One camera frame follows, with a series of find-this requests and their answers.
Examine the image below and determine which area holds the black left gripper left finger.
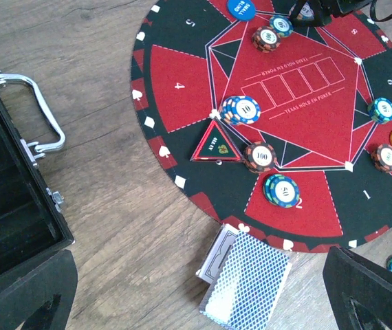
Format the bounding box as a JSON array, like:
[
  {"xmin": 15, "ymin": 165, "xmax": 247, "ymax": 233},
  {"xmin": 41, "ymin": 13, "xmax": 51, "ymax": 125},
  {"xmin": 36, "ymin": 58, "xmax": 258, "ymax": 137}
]
[{"xmin": 0, "ymin": 250, "xmax": 78, "ymax": 329}]

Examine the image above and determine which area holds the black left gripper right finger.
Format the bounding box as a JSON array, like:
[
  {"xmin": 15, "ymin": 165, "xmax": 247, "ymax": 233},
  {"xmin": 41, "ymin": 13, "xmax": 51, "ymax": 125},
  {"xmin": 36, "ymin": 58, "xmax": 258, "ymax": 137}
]
[{"xmin": 323, "ymin": 247, "xmax": 392, "ymax": 329}]

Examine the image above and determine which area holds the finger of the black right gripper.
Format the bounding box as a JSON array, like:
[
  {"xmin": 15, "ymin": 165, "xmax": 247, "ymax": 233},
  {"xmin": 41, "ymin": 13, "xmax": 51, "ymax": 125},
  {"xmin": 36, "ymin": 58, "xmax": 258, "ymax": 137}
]
[{"xmin": 290, "ymin": 0, "xmax": 332, "ymax": 27}]

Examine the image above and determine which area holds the blue green chips top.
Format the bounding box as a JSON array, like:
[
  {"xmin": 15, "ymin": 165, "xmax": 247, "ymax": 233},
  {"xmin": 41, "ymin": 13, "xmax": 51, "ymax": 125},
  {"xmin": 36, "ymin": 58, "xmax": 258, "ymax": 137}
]
[{"xmin": 269, "ymin": 15, "xmax": 294, "ymax": 38}]

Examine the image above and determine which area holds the orange black chip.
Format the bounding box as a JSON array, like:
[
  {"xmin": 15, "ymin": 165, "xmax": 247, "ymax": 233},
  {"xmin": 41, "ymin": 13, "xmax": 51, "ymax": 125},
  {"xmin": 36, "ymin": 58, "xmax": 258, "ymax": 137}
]
[
  {"xmin": 243, "ymin": 141, "xmax": 277, "ymax": 173},
  {"xmin": 371, "ymin": 144, "xmax": 392, "ymax": 173},
  {"xmin": 252, "ymin": 26, "xmax": 281, "ymax": 53}
]

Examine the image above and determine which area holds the blue small blind button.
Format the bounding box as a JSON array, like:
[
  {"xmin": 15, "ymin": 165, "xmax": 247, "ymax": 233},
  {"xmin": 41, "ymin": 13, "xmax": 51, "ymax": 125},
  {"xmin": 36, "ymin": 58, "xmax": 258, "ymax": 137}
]
[{"xmin": 227, "ymin": 0, "xmax": 257, "ymax": 21}]

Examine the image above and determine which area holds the blue green chips seat nine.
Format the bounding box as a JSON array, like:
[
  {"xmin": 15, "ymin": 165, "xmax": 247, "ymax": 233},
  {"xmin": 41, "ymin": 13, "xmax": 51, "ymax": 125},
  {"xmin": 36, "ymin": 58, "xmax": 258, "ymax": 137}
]
[{"xmin": 367, "ymin": 98, "xmax": 392, "ymax": 124}]

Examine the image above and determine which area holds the purple white chips seat four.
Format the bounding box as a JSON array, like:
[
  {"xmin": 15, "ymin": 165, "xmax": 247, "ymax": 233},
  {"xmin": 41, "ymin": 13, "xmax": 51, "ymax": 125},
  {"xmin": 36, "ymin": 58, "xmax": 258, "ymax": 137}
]
[{"xmin": 220, "ymin": 96, "xmax": 261, "ymax": 125}]

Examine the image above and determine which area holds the blue green chips seat two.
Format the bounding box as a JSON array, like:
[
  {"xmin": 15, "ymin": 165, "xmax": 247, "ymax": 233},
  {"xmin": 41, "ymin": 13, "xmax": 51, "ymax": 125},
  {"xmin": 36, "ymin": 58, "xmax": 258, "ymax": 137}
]
[{"xmin": 263, "ymin": 174, "xmax": 300, "ymax": 208}]

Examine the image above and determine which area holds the black poker chip case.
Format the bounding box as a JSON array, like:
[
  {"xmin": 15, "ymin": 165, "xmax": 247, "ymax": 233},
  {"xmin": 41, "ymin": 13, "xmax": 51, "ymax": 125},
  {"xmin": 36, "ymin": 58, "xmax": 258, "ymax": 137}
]
[{"xmin": 0, "ymin": 71, "xmax": 74, "ymax": 291}]

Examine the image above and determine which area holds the round red black poker mat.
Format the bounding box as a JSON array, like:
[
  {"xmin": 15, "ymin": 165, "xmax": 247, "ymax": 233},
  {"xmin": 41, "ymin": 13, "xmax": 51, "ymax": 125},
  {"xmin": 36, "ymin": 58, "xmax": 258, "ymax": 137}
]
[{"xmin": 131, "ymin": 1, "xmax": 392, "ymax": 252}]

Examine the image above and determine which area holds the triangular all in marker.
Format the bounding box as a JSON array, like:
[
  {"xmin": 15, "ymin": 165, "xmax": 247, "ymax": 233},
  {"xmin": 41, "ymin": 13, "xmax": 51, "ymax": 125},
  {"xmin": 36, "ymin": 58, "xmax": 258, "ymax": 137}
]
[{"xmin": 190, "ymin": 118, "xmax": 243, "ymax": 162}]

